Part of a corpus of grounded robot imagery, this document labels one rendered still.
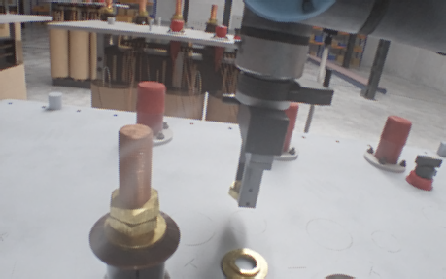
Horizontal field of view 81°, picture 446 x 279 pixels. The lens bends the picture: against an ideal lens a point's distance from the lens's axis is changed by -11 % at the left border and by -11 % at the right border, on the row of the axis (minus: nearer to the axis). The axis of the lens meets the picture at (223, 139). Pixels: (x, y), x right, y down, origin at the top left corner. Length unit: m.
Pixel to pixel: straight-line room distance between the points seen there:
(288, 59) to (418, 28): 0.15
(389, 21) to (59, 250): 0.45
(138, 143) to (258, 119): 0.15
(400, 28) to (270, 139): 0.19
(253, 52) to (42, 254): 0.37
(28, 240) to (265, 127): 0.36
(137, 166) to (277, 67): 0.20
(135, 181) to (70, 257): 0.20
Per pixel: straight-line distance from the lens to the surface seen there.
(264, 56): 0.35
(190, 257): 0.42
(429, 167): 0.84
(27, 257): 0.45
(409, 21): 0.26
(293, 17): 0.23
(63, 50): 6.41
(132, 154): 0.25
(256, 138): 0.35
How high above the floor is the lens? 1.67
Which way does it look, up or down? 23 degrees down
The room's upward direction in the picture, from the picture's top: 9 degrees clockwise
